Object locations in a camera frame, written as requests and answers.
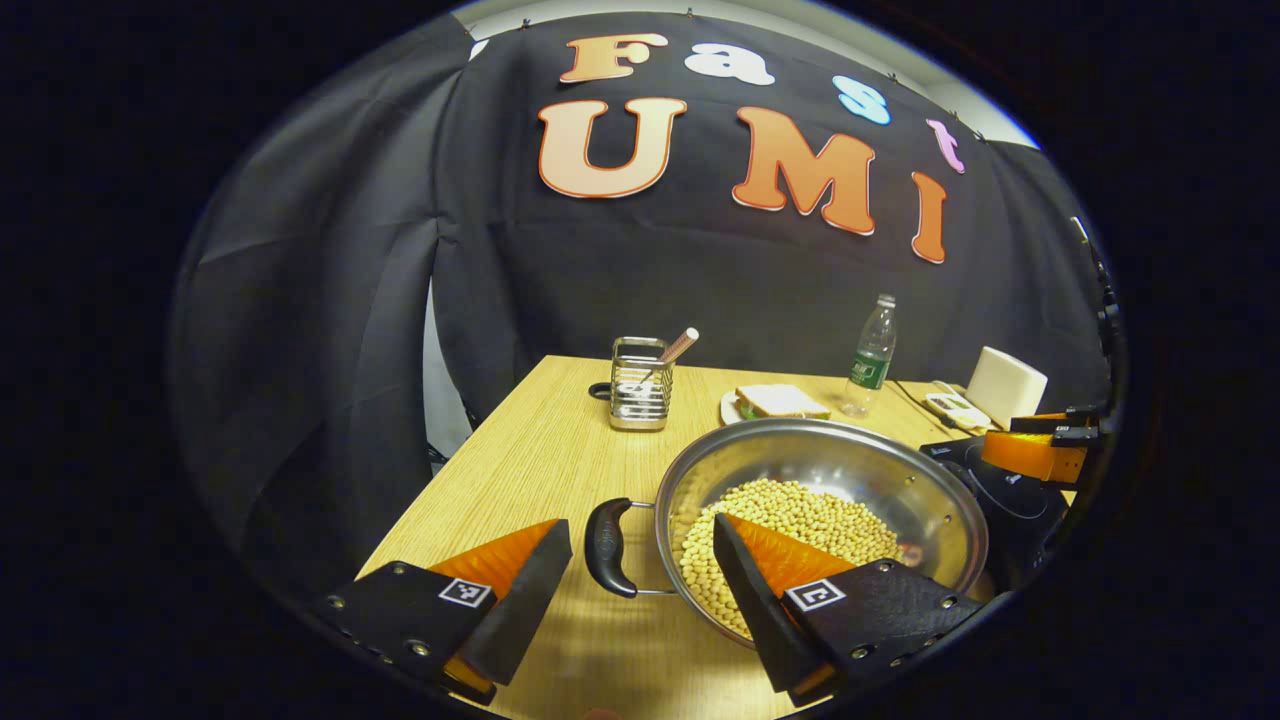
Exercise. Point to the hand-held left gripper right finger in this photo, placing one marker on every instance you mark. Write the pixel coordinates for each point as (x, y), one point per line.
(755, 610)

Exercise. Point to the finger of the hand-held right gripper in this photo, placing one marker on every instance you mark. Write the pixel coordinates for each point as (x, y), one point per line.
(1030, 455)

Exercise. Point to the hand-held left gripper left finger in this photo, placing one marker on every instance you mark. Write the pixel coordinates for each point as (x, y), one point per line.
(525, 600)

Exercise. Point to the black induction cooktop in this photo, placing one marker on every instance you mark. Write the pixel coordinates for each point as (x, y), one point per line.
(1020, 510)

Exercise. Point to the pile of soybeans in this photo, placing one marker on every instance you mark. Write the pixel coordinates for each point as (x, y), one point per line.
(810, 510)

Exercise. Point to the stainless steel pot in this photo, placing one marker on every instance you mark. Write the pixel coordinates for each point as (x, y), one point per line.
(850, 460)

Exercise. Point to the white box-shaped appliance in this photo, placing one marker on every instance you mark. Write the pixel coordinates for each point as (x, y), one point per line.
(1005, 385)

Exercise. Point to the white divided plate with beans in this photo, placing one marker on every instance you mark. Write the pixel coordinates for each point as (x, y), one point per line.
(955, 408)

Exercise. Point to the clear plastic water bottle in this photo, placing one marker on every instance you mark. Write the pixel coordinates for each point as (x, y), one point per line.
(872, 360)

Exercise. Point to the small white plate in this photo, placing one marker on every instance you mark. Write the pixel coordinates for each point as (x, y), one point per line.
(728, 408)

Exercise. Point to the sandwich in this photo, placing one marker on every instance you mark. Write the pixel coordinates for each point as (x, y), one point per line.
(780, 402)

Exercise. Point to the black backdrop cloth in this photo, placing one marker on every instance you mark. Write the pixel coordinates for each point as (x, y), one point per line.
(330, 300)

